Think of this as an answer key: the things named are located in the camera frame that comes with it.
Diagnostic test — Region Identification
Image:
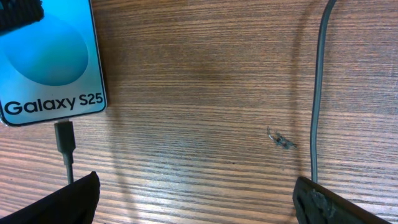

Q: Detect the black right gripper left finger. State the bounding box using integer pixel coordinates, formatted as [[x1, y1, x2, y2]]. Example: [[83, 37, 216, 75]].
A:
[[1, 171, 100, 224]]

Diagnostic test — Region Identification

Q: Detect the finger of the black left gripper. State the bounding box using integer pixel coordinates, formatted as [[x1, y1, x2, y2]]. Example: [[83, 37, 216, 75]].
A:
[[1, 0, 44, 33]]

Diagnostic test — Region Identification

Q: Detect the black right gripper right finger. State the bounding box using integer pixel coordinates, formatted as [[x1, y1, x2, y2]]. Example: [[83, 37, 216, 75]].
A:
[[292, 177, 389, 224]]

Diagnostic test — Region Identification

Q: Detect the blue smartphone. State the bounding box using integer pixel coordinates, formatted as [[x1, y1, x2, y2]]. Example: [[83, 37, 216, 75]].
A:
[[1, 0, 107, 127]]

